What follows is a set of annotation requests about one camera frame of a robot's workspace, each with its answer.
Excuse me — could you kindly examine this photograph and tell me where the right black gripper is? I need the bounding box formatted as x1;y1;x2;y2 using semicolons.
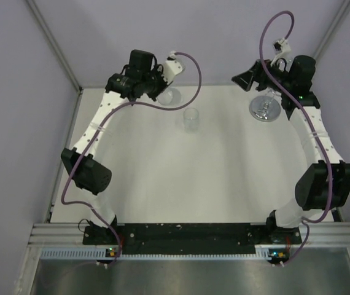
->
231;57;292;95

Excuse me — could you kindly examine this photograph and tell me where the clear patterned wine glass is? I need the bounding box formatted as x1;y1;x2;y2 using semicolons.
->
183;108;200;133

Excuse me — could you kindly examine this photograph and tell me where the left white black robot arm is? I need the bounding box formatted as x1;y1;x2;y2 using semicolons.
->
60;49;184;244

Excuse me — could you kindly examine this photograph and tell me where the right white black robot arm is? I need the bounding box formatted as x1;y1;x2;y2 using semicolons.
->
231;55;350;243

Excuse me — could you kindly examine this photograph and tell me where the chrome wine glass rack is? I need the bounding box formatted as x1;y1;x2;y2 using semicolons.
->
249;90;281;122

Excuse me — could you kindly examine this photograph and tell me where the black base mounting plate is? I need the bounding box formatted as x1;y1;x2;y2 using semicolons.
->
82;222;303;258

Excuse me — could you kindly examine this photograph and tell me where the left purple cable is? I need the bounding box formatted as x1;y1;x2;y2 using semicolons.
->
61;50;202;265

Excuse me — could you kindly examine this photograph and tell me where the grey slotted cable duct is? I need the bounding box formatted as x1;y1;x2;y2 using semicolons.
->
41;245;289;262

